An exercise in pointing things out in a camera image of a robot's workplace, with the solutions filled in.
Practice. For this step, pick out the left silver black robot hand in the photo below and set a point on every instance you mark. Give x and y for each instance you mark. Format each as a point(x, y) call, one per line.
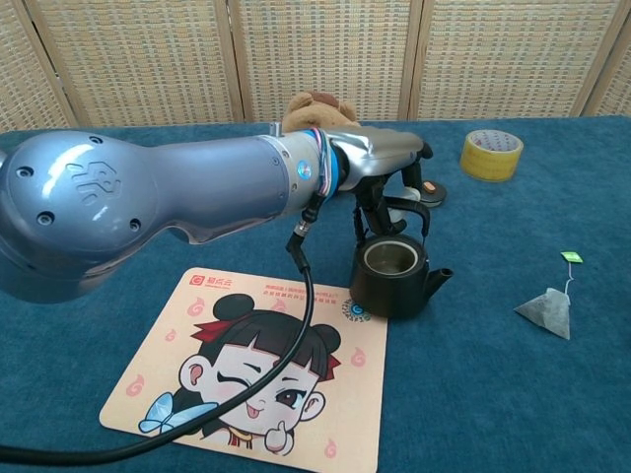
point(374, 148)

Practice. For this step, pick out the pyramid tea bag green tag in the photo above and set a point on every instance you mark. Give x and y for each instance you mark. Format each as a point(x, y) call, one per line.
point(548, 311)

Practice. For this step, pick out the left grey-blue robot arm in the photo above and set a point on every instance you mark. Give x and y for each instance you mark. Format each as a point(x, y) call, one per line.
point(148, 197)

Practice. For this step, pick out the black teapot lid wooden knob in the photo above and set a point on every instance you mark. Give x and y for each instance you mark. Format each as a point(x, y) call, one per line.
point(436, 194)

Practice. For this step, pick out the brown plush capybara toy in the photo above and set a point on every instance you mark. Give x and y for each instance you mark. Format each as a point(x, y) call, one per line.
point(315, 111)

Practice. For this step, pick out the woven bamboo folding screen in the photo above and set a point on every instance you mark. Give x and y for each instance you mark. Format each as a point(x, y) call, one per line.
point(320, 59)

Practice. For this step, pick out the yellow packing tape roll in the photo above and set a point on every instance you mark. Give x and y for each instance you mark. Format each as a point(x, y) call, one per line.
point(488, 165)

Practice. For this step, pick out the cartoon girl mouse pad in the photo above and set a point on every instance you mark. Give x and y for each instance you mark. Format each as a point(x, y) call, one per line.
point(320, 394)

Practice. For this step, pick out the blue carpet table cover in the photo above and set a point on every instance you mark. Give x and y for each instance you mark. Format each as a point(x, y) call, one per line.
point(468, 404)

